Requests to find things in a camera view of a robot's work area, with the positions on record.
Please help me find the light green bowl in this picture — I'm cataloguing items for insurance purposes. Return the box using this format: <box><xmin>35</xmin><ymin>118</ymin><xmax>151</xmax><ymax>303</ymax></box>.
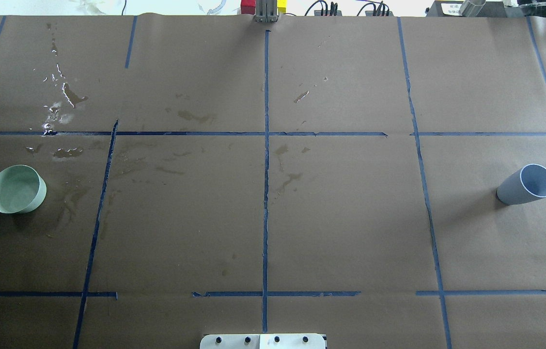
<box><xmin>0</xmin><ymin>165</ymin><xmax>47</xmax><ymax>214</ymax></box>

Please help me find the blue plastic cup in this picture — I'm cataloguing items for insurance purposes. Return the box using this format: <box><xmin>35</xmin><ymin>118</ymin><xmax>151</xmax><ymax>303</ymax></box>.
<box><xmin>496</xmin><ymin>163</ymin><xmax>546</xmax><ymax>206</ymax></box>

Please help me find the red block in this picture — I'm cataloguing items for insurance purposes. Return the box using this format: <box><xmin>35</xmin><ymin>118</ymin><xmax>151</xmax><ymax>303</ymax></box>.
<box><xmin>240</xmin><ymin>0</ymin><xmax>256</xmax><ymax>15</ymax></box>

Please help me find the yellow block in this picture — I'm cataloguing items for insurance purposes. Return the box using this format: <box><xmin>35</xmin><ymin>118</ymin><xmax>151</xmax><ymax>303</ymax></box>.
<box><xmin>277</xmin><ymin>0</ymin><xmax>288</xmax><ymax>13</ymax></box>

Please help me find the metal cylinder weight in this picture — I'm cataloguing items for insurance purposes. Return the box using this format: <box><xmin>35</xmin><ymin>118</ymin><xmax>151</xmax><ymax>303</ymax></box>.
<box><xmin>458</xmin><ymin>0</ymin><xmax>486</xmax><ymax>17</ymax></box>

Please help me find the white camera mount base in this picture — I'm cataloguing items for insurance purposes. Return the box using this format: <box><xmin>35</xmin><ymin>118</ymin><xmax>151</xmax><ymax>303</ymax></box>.
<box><xmin>199</xmin><ymin>333</ymin><xmax>328</xmax><ymax>349</ymax></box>

